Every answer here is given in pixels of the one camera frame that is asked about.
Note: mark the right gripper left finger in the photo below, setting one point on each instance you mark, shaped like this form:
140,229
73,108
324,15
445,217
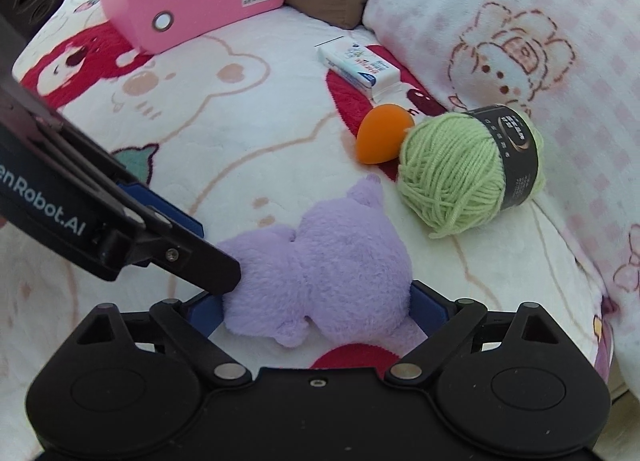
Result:
185,328

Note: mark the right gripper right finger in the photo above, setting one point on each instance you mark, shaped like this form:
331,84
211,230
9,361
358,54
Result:
447,325

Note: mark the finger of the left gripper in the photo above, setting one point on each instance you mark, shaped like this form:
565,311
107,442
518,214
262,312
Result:
186,255
144,195

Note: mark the purple plush toy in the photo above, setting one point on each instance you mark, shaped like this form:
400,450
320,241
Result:
343,270

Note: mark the white tissue packet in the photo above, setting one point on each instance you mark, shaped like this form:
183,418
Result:
365,70

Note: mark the green yarn ball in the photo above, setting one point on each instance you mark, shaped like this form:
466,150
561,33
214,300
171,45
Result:
459,170

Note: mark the orange makeup sponge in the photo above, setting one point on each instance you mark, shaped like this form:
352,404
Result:
381,133

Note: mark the pink checked bunny pillow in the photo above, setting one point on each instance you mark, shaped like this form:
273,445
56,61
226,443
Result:
573,67

